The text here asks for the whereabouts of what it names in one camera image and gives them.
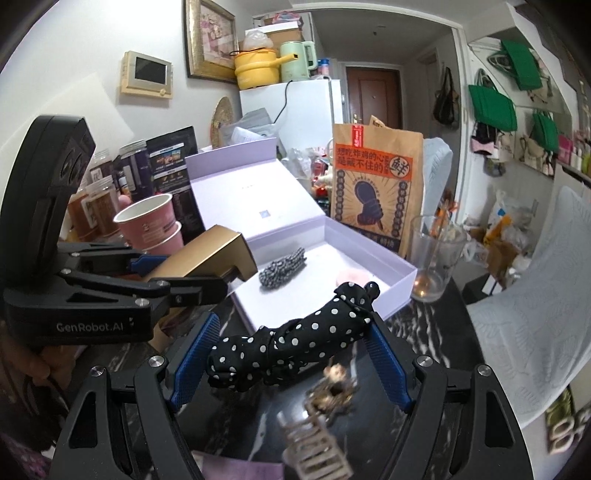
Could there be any gold rectangular box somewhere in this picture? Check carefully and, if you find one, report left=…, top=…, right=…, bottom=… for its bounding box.
left=143, top=225, right=257, bottom=282

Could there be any black polka dot scrunchie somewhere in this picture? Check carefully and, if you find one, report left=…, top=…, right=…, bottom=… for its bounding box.
left=205, top=282, right=380, bottom=392

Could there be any beige hair claw clip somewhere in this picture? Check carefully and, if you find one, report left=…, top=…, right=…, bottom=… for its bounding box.
left=276, top=401, right=353, bottom=480

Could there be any pink paper cup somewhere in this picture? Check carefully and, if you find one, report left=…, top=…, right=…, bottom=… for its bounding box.
left=113, top=193, right=184, bottom=256

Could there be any gold decorated hair clip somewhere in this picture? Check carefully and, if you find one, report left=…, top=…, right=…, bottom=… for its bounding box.
left=304, top=363, right=358, bottom=420

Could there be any black white gingham scrunchie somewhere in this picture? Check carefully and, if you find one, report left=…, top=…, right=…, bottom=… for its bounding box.
left=259, top=248, right=307, bottom=291

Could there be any black printed pouch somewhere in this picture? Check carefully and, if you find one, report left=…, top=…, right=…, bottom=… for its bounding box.
left=146, top=126, right=204, bottom=244

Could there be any lavender gift box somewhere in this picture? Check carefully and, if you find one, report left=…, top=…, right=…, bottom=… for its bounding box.
left=185, top=138, right=417, bottom=332

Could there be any clear glass cup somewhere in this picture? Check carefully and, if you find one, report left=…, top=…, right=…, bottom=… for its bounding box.
left=408, top=215, right=470, bottom=303

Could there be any light blue cushion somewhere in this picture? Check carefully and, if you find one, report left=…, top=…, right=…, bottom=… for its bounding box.
left=468, top=186, right=590, bottom=427

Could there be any woven straw fan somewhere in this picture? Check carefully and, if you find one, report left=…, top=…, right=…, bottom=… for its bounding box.
left=211, top=96, right=233, bottom=148

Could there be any brown paper food bag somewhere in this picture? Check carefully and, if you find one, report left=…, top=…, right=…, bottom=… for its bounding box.
left=331, top=124, right=424, bottom=257

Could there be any white refrigerator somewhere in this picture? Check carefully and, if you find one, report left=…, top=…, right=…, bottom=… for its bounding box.
left=239, top=77, right=344, bottom=152

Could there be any yellow pot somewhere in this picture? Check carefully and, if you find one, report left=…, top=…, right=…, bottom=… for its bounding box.
left=235, top=48, right=298, bottom=90

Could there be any gold framed picture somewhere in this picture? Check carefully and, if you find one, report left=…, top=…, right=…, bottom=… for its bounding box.
left=183, top=0, right=238, bottom=84

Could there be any light green electric kettle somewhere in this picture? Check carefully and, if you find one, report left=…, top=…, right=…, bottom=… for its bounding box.
left=280, top=41, right=318, bottom=83

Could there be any brown entrance door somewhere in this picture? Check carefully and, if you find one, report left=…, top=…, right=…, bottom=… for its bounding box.
left=346, top=67, right=403, bottom=129

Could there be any green handbag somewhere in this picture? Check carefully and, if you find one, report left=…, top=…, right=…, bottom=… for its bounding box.
left=469, top=69, right=518, bottom=132

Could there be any wall intercom panel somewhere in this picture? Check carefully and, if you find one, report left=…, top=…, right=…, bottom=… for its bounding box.
left=120, top=51, right=173, bottom=99

